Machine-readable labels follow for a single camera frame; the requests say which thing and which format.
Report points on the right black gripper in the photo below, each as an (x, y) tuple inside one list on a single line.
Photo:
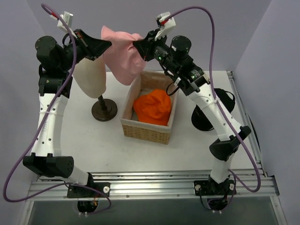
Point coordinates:
[(148, 47)]

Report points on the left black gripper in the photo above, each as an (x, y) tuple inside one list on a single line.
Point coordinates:
[(85, 46)]

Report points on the pink hat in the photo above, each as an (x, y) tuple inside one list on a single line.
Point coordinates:
[(122, 58)]

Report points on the orange hat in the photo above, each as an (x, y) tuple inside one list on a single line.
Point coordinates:
[(153, 108)]

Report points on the black cap with R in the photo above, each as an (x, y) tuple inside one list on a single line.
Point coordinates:
[(200, 121)]

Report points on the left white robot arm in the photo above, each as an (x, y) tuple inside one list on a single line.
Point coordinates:
[(55, 80)]

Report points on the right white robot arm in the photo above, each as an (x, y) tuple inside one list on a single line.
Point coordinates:
[(196, 85)]

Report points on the cream mannequin head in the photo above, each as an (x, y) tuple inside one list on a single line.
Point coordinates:
[(91, 77)]

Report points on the dark round mannequin stand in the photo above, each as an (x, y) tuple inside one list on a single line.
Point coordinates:
[(104, 109)]

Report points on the wicker basket with liner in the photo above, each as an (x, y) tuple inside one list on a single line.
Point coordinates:
[(146, 82)]

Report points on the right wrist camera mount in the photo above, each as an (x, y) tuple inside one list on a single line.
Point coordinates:
[(165, 25)]

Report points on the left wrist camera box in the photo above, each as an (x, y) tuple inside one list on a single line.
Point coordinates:
[(66, 17)]

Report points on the aluminium rail frame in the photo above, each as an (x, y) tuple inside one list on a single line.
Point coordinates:
[(151, 183)]

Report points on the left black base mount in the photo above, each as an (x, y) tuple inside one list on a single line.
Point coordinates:
[(91, 195)]

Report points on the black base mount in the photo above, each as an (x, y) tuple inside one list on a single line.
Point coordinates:
[(91, 195), (213, 196)]

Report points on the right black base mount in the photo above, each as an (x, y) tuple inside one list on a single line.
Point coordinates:
[(213, 196)]

